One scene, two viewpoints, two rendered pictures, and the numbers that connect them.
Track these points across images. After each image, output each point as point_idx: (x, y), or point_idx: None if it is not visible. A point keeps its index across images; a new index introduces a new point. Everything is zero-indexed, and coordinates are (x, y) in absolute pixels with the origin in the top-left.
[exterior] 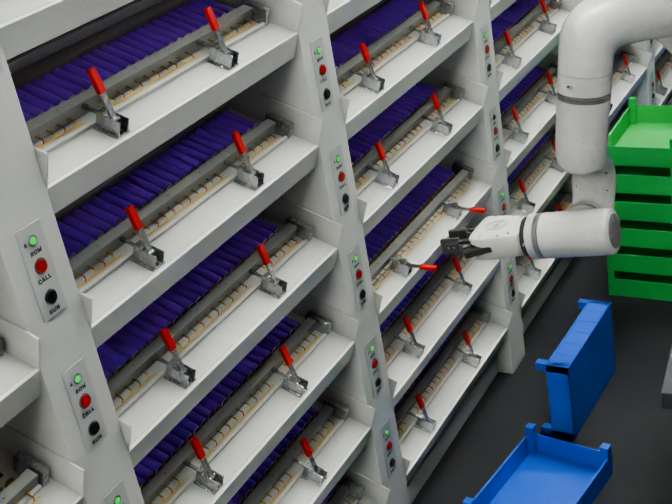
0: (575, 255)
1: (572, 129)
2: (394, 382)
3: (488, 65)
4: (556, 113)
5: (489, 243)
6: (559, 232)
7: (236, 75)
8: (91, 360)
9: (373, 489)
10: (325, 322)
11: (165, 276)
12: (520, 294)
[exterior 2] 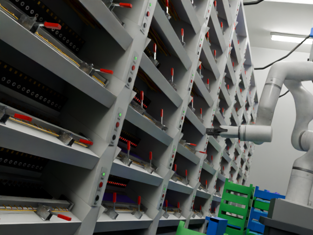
0: (257, 137)
1: (268, 93)
2: (173, 172)
3: (212, 120)
4: (263, 90)
5: (227, 127)
6: (254, 127)
7: (193, 10)
8: (153, 8)
9: (151, 210)
10: (166, 127)
11: (166, 24)
12: (191, 212)
